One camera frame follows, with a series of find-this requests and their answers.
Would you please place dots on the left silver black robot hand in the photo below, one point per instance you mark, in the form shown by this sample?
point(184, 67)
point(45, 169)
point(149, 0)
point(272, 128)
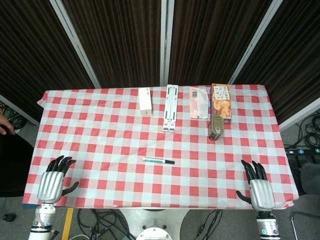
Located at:
point(51, 183)

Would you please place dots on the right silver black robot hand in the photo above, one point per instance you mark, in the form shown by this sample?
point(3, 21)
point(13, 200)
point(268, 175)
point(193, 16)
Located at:
point(261, 193)

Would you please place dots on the black marker cap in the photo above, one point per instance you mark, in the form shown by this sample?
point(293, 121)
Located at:
point(169, 162)

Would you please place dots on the teal white marker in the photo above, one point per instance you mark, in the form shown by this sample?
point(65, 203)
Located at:
point(154, 160)

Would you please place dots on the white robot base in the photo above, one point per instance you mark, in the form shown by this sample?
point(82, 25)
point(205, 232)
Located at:
point(153, 223)

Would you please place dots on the yellow floor tape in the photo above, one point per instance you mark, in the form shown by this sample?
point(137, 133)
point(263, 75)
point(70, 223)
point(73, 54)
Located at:
point(67, 223)

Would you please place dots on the black chair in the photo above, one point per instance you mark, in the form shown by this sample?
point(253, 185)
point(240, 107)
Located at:
point(309, 180)

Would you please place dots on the black power strip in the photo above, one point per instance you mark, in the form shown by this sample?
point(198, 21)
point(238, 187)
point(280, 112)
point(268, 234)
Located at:
point(301, 151)

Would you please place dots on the person's hand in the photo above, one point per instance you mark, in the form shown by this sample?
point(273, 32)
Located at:
point(6, 126)

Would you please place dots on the olive green tin can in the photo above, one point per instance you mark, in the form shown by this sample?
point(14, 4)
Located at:
point(216, 127)

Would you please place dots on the orange biscuit box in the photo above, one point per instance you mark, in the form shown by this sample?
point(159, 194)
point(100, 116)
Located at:
point(221, 103)

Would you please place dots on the red white checkered tablecloth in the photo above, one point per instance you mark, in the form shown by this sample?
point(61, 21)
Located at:
point(160, 150)

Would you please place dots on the clear pink plastic packet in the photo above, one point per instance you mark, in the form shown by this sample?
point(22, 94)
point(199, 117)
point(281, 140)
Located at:
point(198, 102)

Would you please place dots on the white rectangular carton box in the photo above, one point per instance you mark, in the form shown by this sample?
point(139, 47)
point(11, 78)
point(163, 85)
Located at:
point(145, 102)

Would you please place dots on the white folding laptop stand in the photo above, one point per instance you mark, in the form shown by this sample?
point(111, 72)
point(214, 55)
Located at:
point(171, 108)

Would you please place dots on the white partition frame post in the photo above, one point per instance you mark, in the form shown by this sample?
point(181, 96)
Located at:
point(166, 42)
point(76, 42)
point(251, 42)

